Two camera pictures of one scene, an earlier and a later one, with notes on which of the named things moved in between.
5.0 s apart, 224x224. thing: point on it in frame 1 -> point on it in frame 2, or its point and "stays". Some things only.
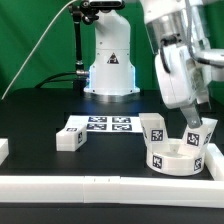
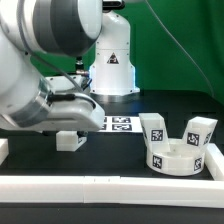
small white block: [73, 136] stays
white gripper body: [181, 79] -> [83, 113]
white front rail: [115, 190] stays
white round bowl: [167, 159] stays
